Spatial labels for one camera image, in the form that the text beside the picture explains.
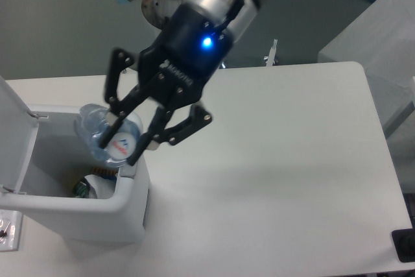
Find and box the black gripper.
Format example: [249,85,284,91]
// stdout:
[99,3,235,167]

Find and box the crushed clear plastic bottle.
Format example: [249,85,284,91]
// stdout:
[74,104,141,168]

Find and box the clear plastic wrapper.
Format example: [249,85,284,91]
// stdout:
[83,175,116,199]

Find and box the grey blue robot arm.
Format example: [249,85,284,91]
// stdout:
[94,0,265,167]

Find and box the white trash can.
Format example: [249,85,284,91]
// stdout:
[1,105,150,243]

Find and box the colourful trash inside can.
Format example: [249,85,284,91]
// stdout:
[72,167,118,199]

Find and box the white trash can lid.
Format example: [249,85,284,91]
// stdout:
[1,79,39,193]

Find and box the grey covered side table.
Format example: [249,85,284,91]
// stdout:
[318,0,414,137]

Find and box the black device at edge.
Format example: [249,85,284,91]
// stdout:
[392,228,414,263]

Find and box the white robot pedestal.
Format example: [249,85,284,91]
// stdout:
[141,0,178,30]

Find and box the white pedestal base bracket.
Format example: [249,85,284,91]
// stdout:
[119,38,279,73]

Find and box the white wall plate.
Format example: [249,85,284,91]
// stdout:
[1,210,23,252]

